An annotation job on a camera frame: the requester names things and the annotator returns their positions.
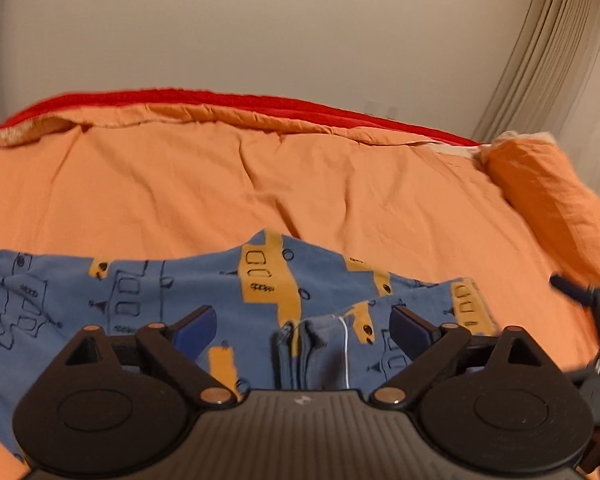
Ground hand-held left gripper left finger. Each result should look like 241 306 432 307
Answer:
45 305 239 409

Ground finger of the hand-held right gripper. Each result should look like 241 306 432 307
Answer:
550 273 597 307

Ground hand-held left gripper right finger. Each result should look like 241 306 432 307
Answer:
370 305 564 409

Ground blue pants with yellow print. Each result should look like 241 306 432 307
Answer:
0 228 499 467

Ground orange pillow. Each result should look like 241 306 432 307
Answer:
480 131 600 292

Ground orange blanket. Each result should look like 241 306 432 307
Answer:
0 104 600 480

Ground beige curtain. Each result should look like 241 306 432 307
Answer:
472 0 600 202

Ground red bed sheet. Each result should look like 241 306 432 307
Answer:
0 88 482 149

